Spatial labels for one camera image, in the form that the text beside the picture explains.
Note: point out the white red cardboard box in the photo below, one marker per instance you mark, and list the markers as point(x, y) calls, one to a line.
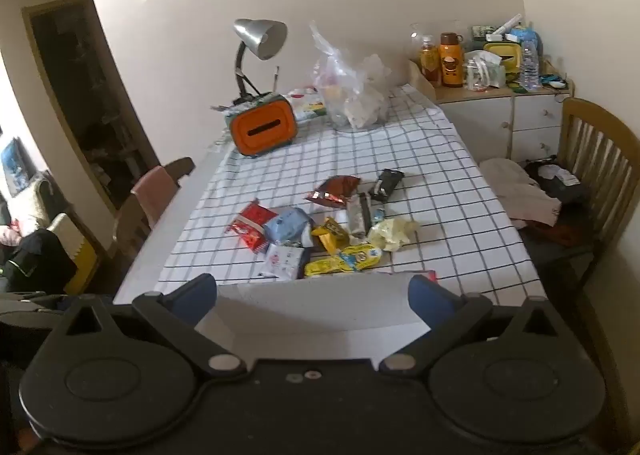
point(320, 307)

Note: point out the white green tissue pack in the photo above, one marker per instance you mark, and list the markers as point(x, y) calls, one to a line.
point(492, 70)

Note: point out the dark wooden chair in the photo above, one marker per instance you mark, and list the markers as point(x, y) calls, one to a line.
point(127, 230)

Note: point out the clear plastic bag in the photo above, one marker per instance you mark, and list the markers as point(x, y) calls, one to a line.
point(350, 85)

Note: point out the orange teal tissue box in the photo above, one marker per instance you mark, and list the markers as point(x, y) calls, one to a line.
point(262, 127)

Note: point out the pale yellow wrapper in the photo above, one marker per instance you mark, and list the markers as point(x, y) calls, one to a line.
point(392, 232)

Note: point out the black bag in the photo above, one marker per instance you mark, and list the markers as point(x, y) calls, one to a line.
point(565, 185)

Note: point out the light wooden chair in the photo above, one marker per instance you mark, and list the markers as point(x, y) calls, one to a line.
point(590, 135)

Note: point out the dark red snack packet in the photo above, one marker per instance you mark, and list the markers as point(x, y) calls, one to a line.
point(332, 191)

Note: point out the silver desk lamp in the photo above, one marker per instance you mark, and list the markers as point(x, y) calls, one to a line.
point(260, 37)

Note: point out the black jacket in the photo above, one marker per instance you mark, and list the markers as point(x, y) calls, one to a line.
point(40, 260)

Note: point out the blue wall picture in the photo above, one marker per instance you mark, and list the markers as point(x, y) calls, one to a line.
point(15, 165)

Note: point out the pink cloth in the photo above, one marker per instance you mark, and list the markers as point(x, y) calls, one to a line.
point(155, 195)

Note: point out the small yellow snack packet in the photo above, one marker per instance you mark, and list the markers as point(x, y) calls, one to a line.
point(330, 234)

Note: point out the white drawer cabinet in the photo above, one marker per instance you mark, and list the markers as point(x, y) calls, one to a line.
point(530, 120)

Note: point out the silver black-striped snack packet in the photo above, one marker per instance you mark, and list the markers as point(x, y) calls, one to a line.
point(359, 215)

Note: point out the red white snack packet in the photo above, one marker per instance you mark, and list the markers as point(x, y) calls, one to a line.
point(250, 227)

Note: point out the black snack packet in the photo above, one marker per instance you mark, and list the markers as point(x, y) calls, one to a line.
point(386, 183)

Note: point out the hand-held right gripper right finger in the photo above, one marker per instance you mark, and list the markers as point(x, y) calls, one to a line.
point(430, 297)

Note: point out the colourful printed packet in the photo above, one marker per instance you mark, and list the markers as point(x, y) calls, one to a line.
point(307, 106)

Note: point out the orange thermos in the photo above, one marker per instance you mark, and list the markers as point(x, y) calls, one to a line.
point(451, 62)

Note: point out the white checkered tablecloth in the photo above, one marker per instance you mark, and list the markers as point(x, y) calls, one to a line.
point(400, 145)

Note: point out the blue snack packet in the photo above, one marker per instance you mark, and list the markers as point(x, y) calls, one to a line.
point(289, 227)

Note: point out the clear water bottle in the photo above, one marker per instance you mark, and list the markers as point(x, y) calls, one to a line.
point(530, 67)

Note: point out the beige clothing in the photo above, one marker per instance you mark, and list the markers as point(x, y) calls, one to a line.
point(515, 190)

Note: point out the blue plastic bag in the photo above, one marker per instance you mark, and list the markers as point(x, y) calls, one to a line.
point(529, 37)

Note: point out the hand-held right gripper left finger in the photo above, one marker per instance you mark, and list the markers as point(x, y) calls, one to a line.
point(195, 295)

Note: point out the yellow cushion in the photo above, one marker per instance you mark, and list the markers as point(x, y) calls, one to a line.
point(80, 250)

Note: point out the long yellow snack packet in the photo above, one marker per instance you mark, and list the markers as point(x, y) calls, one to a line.
point(345, 259)

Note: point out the dark wooden bookcase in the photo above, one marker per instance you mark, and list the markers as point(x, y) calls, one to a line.
point(85, 100)

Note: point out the amber drink bottle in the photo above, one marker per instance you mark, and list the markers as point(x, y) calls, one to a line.
point(430, 62)

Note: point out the yellow box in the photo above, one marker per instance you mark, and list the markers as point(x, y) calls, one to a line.
point(505, 55)

